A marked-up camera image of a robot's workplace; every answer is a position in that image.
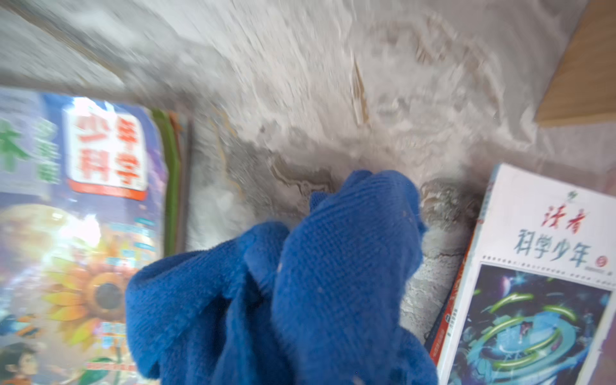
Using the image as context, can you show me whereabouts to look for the blue cloth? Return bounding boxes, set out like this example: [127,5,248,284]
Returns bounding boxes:
[126,170,438,384]

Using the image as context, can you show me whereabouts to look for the colourful sunflower magazine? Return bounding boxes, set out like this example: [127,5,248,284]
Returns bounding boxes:
[1,88,188,384]

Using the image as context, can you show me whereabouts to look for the white science magazine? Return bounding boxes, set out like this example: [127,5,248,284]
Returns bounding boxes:
[436,164,615,384]

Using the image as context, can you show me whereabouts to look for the red manga comic book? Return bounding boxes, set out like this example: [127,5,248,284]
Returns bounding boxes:
[424,244,473,366]

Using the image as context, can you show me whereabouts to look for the wooden two-tier shelf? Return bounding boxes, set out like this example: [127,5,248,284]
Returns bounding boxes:
[535,0,615,128]

